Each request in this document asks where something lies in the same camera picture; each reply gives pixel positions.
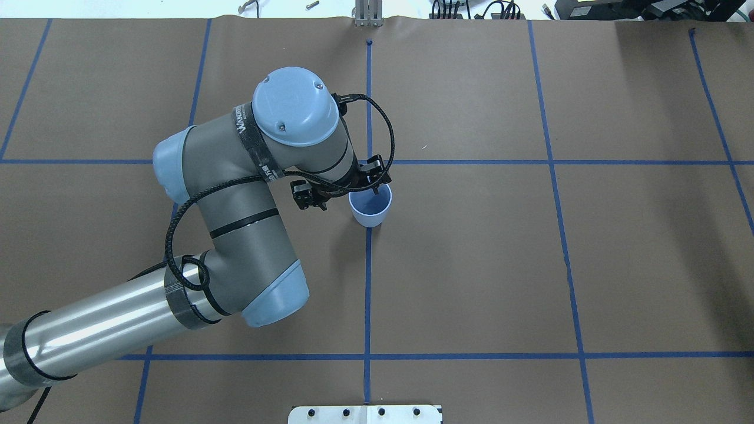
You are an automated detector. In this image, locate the black power strip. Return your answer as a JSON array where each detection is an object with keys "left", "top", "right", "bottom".
[{"left": 426, "top": 1, "right": 525, "bottom": 21}]

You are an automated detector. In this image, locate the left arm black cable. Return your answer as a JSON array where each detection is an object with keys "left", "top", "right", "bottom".
[{"left": 165, "top": 93, "right": 395, "bottom": 292}]

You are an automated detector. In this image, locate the light blue cup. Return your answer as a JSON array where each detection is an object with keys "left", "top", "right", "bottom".
[{"left": 348, "top": 184, "right": 393, "bottom": 228}]

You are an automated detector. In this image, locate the aluminium frame post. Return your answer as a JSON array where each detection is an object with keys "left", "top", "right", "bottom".
[{"left": 352, "top": 0, "right": 384, "bottom": 28}]

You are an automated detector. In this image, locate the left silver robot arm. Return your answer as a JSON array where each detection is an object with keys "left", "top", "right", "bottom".
[{"left": 2, "top": 67, "right": 394, "bottom": 412}]

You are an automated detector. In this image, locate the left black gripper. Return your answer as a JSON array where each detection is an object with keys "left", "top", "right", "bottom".
[{"left": 309, "top": 165, "right": 381, "bottom": 210}]

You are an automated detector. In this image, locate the white camera stand column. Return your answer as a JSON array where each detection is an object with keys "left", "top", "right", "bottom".
[{"left": 287, "top": 405, "right": 444, "bottom": 423}]

